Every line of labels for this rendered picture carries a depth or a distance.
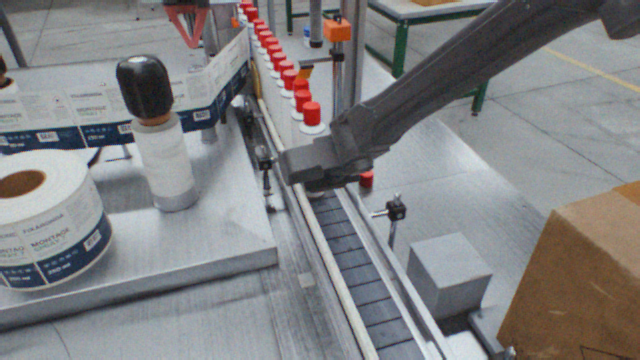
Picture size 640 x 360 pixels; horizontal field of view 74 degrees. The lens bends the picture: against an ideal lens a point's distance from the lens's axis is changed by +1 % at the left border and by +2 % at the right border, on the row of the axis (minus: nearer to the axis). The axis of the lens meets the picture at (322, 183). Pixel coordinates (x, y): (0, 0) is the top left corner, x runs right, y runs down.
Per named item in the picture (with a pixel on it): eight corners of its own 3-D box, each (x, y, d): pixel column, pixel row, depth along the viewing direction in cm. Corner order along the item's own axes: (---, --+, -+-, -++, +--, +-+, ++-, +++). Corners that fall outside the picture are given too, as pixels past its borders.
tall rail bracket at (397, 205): (358, 259, 81) (362, 193, 71) (392, 251, 83) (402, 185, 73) (364, 272, 79) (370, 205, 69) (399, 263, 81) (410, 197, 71)
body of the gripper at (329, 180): (297, 159, 76) (303, 145, 69) (349, 150, 79) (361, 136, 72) (305, 193, 75) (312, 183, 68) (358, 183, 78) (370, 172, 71)
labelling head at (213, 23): (208, 79, 134) (193, -8, 118) (249, 74, 137) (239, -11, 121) (213, 98, 124) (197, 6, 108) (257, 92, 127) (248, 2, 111)
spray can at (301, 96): (293, 172, 96) (288, 88, 83) (315, 170, 96) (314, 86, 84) (295, 186, 92) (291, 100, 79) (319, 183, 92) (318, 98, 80)
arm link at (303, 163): (379, 164, 59) (360, 107, 60) (300, 184, 56) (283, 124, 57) (355, 183, 70) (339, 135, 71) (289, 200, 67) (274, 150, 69)
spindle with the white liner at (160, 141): (153, 189, 91) (110, 52, 72) (196, 181, 93) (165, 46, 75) (154, 215, 84) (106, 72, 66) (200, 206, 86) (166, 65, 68)
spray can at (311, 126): (297, 188, 91) (292, 102, 78) (318, 181, 93) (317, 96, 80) (307, 202, 87) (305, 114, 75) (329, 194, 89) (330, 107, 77)
